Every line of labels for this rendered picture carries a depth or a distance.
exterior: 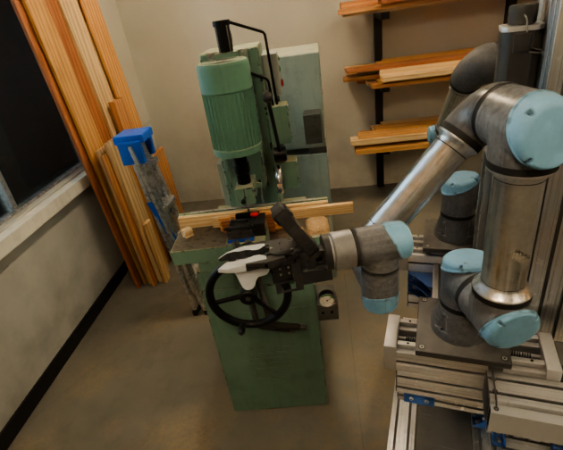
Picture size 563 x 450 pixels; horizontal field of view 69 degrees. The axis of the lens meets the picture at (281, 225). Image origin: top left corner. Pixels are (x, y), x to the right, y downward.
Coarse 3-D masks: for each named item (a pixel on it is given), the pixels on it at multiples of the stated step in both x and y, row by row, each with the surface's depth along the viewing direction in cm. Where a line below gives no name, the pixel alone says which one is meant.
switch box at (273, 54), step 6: (264, 54) 157; (270, 54) 157; (276, 54) 158; (264, 60) 158; (276, 60) 158; (264, 66) 159; (276, 66) 159; (264, 72) 160; (276, 72) 160; (270, 78) 161; (276, 78) 161; (276, 84) 162; (276, 90) 163
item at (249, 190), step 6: (252, 174) 161; (252, 180) 155; (240, 186) 152; (246, 186) 151; (252, 186) 150; (240, 192) 150; (246, 192) 150; (252, 192) 150; (240, 198) 151; (246, 198) 151; (252, 198) 151; (240, 204) 152; (246, 204) 152
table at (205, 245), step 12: (324, 216) 158; (192, 228) 164; (204, 228) 163; (216, 228) 161; (180, 240) 156; (192, 240) 155; (204, 240) 154; (216, 240) 153; (180, 252) 149; (192, 252) 149; (204, 252) 149; (216, 252) 149; (180, 264) 152
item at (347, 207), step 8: (296, 208) 159; (304, 208) 158; (312, 208) 157; (320, 208) 157; (328, 208) 157; (336, 208) 157; (344, 208) 157; (352, 208) 157; (216, 216) 162; (296, 216) 159; (304, 216) 159; (312, 216) 159; (216, 224) 161
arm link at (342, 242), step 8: (336, 232) 77; (344, 232) 76; (336, 240) 75; (344, 240) 75; (352, 240) 75; (336, 248) 74; (344, 248) 74; (352, 248) 75; (336, 256) 75; (344, 256) 75; (352, 256) 75; (336, 264) 76; (344, 264) 75; (352, 264) 76
